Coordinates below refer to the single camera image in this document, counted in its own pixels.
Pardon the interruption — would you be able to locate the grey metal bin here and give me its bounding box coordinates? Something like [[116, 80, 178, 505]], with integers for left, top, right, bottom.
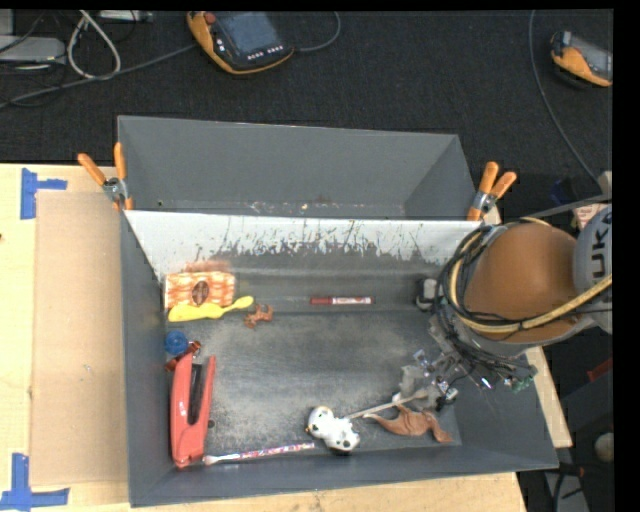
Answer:
[[115, 114, 561, 509]]

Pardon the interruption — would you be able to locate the red marker pen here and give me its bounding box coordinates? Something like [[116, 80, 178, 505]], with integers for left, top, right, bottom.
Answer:
[[309, 295, 376, 307]]

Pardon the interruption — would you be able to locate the brown toy lizard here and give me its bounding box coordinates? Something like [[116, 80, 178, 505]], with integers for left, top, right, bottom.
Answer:
[[363, 403, 454, 444]]

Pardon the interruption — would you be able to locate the orange patterned box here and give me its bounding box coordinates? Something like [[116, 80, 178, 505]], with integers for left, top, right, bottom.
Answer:
[[164, 271, 237, 310]]

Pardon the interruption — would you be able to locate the yellow toy banana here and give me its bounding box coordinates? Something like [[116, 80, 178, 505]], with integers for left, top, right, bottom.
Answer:
[[167, 295, 255, 323]]

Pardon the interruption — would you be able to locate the small brown toy figure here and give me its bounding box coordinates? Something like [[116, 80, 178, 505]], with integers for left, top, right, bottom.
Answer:
[[243, 303, 275, 330]]

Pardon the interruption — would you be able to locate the pale thin stick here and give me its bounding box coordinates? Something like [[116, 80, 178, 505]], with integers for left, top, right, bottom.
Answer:
[[344, 398, 401, 421]]

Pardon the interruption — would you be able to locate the patterned pen with white end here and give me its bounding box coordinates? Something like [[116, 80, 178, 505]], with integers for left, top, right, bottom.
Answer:
[[201, 441, 317, 467]]

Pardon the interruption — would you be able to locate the brown cardboard board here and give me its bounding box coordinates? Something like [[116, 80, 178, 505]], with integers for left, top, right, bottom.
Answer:
[[28, 189, 132, 489]]

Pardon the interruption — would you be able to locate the white spotted toy animal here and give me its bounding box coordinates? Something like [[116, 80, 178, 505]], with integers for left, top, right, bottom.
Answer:
[[305, 405, 362, 455]]

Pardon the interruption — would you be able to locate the small red-brown clip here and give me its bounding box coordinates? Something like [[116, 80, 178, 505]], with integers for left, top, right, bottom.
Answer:
[[165, 340, 203, 373]]

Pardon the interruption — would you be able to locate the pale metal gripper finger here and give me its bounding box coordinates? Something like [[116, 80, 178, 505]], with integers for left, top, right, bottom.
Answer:
[[392, 379, 459, 406], [399, 349, 432, 397]]

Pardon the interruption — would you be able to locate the red stapler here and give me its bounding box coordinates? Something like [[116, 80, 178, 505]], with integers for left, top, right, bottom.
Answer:
[[169, 351, 218, 470]]

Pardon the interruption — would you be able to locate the blue ball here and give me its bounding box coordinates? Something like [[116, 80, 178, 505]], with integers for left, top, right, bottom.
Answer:
[[164, 330, 190, 357]]

